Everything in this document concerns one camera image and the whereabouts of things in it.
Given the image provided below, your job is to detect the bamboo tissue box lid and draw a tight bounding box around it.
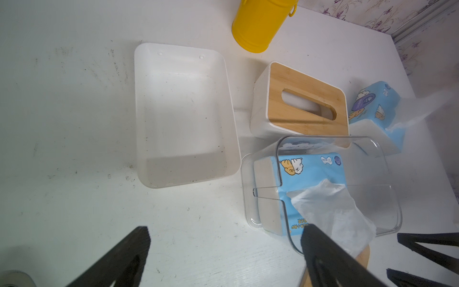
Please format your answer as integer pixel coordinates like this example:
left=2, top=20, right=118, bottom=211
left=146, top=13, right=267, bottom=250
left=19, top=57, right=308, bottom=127
left=299, top=243, right=371, bottom=287

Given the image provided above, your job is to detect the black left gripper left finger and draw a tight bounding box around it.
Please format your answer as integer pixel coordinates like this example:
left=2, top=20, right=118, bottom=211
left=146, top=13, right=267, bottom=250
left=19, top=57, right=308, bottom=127
left=69, top=226, right=151, bottom=287

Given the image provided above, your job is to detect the white plastic tray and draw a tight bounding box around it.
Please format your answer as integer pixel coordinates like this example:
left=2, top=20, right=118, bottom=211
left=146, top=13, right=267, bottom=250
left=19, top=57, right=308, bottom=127
left=135, top=43, right=241, bottom=188

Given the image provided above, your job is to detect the yellow metal pen bucket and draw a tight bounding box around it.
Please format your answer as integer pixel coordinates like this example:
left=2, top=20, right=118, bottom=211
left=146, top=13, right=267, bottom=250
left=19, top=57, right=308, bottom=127
left=231, top=0, right=298, bottom=53

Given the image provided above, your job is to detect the white box with bamboo lid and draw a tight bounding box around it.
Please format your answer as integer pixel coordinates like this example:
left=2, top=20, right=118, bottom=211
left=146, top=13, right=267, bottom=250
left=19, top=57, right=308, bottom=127
left=250, top=62, right=350, bottom=141

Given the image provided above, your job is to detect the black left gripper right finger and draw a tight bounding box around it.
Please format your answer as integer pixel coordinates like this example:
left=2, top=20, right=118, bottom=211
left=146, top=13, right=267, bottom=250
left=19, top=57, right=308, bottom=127
left=301, top=224, right=384, bottom=287

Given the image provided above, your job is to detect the clear plastic tissue box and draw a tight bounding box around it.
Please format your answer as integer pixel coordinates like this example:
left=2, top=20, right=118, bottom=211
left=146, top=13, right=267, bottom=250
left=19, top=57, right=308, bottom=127
left=241, top=136, right=402, bottom=255

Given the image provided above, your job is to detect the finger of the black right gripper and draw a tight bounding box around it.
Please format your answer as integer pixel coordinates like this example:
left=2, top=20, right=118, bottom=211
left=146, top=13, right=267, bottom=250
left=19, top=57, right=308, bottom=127
left=397, top=232, right=459, bottom=275
left=386, top=269, right=451, bottom=287

